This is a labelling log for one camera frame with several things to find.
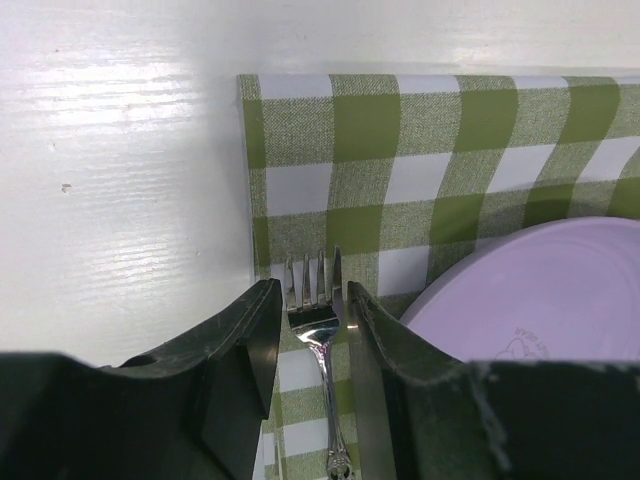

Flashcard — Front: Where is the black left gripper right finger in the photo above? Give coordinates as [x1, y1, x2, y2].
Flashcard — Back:
[347, 282, 639, 479]

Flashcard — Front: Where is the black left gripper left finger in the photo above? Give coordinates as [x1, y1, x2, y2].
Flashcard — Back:
[1, 279, 282, 479]

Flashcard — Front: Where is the purple plastic plate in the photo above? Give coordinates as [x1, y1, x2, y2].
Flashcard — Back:
[401, 217, 639, 361]

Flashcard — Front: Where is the silver metal fork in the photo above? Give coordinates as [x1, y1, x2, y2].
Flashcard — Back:
[283, 247, 355, 479]

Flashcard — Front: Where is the green white checkered cloth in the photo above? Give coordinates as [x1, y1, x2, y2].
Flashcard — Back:
[239, 74, 639, 479]

